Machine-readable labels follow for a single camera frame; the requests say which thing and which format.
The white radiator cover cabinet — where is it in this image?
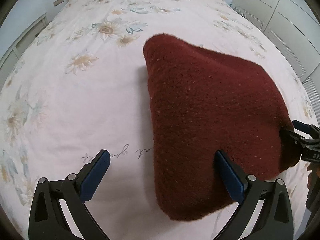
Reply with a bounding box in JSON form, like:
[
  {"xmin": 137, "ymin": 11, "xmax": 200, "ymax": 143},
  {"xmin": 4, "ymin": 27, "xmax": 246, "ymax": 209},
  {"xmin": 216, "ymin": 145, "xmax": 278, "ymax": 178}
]
[{"xmin": 0, "ymin": 12, "xmax": 48, "ymax": 71}]

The dark red knitted sweater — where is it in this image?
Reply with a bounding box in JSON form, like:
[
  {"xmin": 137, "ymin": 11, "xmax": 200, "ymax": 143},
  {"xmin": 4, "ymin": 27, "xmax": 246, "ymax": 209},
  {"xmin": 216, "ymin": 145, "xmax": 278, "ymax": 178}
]
[{"xmin": 143, "ymin": 34, "xmax": 299, "ymax": 221}]

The white wardrobe with panel doors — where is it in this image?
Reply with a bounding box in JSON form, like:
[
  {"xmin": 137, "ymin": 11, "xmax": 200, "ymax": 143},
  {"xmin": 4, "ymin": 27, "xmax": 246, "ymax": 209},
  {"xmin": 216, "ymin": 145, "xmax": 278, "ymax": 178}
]
[{"xmin": 231, "ymin": 0, "xmax": 320, "ymax": 106}]

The left beige wall socket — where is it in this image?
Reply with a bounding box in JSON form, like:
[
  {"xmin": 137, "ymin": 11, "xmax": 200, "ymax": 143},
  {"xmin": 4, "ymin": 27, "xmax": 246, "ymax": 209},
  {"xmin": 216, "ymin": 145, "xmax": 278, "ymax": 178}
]
[{"xmin": 53, "ymin": 0, "xmax": 64, "ymax": 7}]

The white floral bed cover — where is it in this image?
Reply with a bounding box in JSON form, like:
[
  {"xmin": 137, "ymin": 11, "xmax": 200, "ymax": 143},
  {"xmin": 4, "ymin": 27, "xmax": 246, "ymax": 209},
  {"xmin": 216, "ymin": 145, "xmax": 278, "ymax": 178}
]
[{"xmin": 1, "ymin": 0, "xmax": 319, "ymax": 239}]

